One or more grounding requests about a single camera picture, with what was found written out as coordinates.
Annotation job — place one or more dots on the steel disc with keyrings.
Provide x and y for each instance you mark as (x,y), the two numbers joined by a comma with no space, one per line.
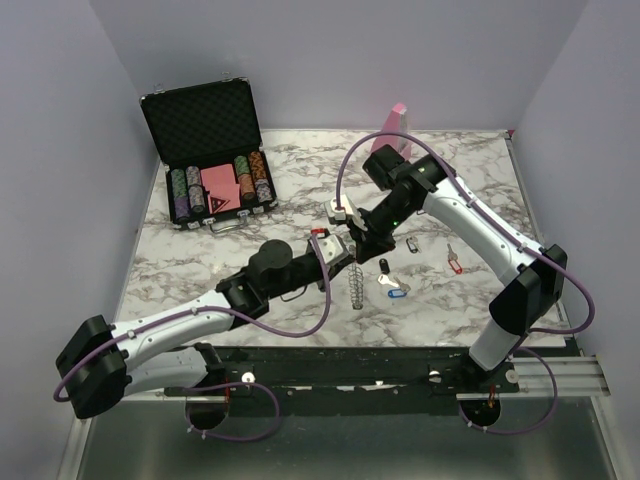
(356,291)

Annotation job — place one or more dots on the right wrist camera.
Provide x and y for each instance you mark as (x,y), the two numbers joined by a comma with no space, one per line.
(342,211)

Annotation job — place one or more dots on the blue key tag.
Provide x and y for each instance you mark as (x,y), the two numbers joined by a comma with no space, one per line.
(396,293)

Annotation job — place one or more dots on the pink metronome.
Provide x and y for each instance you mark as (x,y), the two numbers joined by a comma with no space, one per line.
(397,121)

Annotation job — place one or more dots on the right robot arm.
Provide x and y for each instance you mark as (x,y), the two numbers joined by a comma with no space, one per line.
(528,271)

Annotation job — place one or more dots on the silver key by blue tag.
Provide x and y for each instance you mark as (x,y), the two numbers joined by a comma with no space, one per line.
(402,286)

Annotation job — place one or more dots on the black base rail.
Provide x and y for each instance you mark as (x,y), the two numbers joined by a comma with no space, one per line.
(247,381)

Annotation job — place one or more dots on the red key tag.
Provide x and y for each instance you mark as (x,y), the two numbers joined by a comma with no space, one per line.
(453,261)

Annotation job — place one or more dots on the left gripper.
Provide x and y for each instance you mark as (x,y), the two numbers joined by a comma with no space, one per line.
(338,265)

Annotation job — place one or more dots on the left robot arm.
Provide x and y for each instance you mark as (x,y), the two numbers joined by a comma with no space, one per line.
(101,363)

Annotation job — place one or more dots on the black poker chip case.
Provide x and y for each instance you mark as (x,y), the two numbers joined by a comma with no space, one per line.
(209,141)

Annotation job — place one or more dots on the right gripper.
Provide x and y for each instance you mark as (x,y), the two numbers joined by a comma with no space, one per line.
(366,247)

